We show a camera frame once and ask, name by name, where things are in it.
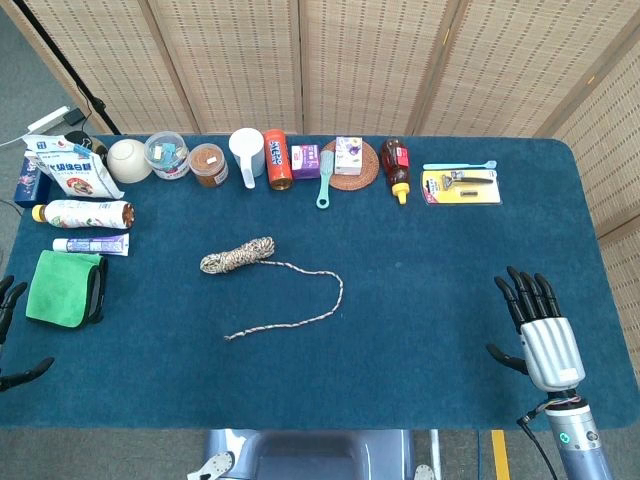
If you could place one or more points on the woven round coaster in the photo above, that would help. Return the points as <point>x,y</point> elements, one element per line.
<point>370,165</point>

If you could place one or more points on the black grey folded cloth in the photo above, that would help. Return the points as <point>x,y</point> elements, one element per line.
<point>95,295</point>

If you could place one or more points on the mint green brush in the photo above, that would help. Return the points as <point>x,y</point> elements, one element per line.
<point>325,175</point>

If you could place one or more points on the blue-grey robot torso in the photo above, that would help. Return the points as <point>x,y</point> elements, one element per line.
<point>310,455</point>

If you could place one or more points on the light blue toothbrush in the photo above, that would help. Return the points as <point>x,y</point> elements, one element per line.
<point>455,165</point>

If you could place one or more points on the white purple toothpaste tube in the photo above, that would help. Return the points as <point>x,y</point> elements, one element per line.
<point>95,245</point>

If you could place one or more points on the brown spice jar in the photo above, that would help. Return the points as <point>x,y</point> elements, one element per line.
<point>207,165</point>

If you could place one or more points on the white blue packet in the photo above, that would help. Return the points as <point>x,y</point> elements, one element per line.
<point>47,144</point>

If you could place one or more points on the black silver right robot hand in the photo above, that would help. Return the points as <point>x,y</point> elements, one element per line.
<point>550,350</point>

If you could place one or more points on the black tripod stand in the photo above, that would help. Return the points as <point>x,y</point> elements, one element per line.
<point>96,106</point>

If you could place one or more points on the dark blue box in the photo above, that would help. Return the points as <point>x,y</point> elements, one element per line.
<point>27,187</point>

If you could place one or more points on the black round object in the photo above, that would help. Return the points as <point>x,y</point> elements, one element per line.
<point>75,136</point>

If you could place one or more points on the blue binder clip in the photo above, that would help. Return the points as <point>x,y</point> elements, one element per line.
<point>81,150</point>

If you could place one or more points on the blue table cloth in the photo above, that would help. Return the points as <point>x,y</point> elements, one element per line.
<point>400,325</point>

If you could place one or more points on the white label bottle yellow cap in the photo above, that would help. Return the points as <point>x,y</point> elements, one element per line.
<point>80,214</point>

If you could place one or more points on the razor in yellow package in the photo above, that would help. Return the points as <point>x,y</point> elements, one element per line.
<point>450,192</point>

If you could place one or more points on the clear jar of clips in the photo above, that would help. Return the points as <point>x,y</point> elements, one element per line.
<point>167,155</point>

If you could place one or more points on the small white purple box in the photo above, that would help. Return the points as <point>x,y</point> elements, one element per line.
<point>347,157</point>

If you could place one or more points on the cream bowl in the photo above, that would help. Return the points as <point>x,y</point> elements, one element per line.
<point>127,160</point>

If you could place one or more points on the white power strip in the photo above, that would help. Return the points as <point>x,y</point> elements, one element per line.
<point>47,120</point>

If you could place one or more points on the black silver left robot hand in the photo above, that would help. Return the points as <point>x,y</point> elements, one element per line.
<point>30,371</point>

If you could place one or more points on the black power adapter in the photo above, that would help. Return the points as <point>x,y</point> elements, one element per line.
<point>74,117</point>

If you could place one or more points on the white measuring scoop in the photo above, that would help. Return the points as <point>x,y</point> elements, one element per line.
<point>247,150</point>

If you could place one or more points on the honey bottle yellow cap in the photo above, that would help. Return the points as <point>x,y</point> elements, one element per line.
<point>395,170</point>

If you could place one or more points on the orange can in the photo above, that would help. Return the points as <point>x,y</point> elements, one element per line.
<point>277,160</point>

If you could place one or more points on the green microfiber cloth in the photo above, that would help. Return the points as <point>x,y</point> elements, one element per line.
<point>60,290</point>

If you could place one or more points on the white printed snack bag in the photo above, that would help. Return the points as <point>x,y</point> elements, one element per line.
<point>75,175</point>

